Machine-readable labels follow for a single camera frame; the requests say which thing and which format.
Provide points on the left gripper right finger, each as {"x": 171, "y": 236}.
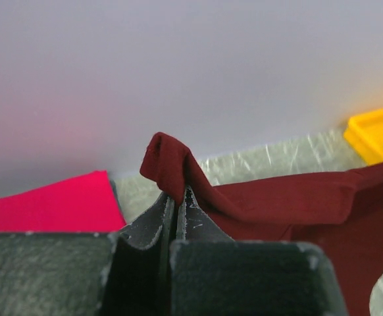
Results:
{"x": 212, "y": 274}

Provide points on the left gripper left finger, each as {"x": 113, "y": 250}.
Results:
{"x": 93, "y": 273}

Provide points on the dark red t-shirt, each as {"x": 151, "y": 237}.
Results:
{"x": 342, "y": 212}

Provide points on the folded pink t-shirt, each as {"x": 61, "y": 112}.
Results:
{"x": 81, "y": 204}

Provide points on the yellow plastic tray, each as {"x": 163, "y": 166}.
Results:
{"x": 364, "y": 133}

